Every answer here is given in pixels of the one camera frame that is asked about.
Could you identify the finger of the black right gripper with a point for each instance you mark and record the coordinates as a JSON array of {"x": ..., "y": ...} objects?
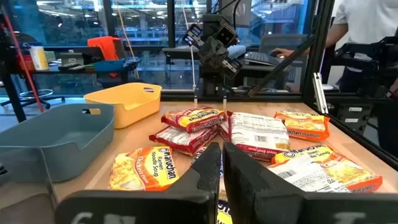
[
  {"x": 232, "y": 68},
  {"x": 192, "y": 35}
]

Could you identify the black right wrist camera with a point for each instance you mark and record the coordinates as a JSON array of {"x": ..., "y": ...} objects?
[{"x": 226, "y": 35}]

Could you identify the blue plastic tote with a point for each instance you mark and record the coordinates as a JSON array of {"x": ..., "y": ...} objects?
[{"x": 109, "y": 65}]

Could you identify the black equipment rig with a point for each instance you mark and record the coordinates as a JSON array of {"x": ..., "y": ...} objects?
[{"x": 367, "y": 56}]

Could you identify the black chair star base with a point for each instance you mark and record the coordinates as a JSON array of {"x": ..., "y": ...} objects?
[{"x": 37, "y": 96}]

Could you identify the orange chicken ramen package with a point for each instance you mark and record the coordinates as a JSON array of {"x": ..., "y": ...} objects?
[
  {"x": 348, "y": 169},
  {"x": 306, "y": 126},
  {"x": 304, "y": 177},
  {"x": 143, "y": 169}
]

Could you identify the person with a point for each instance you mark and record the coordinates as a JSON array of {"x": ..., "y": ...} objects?
[{"x": 367, "y": 18}]

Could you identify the white canister yellow label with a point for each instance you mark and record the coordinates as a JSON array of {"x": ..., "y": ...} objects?
[{"x": 38, "y": 59}]

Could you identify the black computer keyboard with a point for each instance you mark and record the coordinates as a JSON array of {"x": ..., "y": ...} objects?
[{"x": 261, "y": 58}]

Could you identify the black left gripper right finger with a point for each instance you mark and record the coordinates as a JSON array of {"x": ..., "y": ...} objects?
[{"x": 248, "y": 186}]

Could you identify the blue-grey plastic bin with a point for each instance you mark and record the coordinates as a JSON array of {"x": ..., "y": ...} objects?
[{"x": 62, "y": 140}]

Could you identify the translucent grey plastic bin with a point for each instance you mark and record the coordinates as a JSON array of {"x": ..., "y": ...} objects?
[{"x": 25, "y": 202}]

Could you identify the red pole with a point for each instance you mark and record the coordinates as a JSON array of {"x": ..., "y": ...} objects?
[{"x": 21, "y": 59}]

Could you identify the grey device box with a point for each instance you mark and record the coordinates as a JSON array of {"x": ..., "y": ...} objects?
[{"x": 71, "y": 58}]

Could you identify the yellow plastic bin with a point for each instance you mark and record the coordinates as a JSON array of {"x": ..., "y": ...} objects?
[{"x": 124, "y": 105}]

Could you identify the white metal bracket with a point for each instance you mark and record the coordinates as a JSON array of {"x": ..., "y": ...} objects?
[{"x": 320, "y": 93}]

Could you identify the black box white labels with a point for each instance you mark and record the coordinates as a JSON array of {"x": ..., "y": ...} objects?
[{"x": 351, "y": 116}]

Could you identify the orange box on desk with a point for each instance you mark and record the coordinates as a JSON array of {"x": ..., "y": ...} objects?
[{"x": 104, "y": 46}]

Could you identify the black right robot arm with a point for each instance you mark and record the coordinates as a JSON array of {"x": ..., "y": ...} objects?
[{"x": 211, "y": 20}]

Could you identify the black tripod stand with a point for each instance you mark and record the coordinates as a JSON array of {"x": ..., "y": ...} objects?
[{"x": 9, "y": 77}]

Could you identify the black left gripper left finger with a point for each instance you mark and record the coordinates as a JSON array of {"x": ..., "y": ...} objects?
[{"x": 199, "y": 174}]

